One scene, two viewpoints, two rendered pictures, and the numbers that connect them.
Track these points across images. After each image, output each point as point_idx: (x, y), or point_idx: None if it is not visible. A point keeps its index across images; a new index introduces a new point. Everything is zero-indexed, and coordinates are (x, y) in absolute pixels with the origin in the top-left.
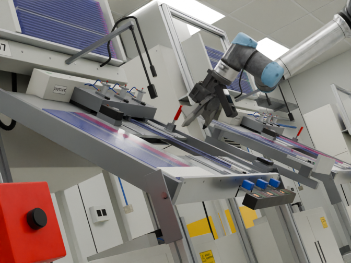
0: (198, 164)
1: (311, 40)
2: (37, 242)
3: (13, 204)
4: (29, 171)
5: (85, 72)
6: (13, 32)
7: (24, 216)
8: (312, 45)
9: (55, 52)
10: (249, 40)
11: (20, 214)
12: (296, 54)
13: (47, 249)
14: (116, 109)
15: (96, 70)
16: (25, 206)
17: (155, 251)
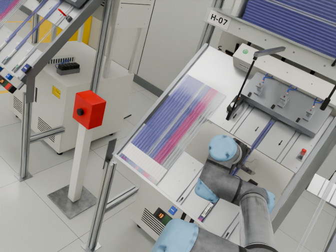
0: (189, 174)
1: (244, 221)
2: (80, 118)
3: (78, 102)
4: None
5: (300, 63)
6: (229, 15)
7: (79, 108)
8: (240, 225)
9: (275, 37)
10: (209, 147)
11: (78, 106)
12: (241, 211)
13: (82, 122)
14: (230, 105)
15: (321, 66)
16: (81, 106)
17: None
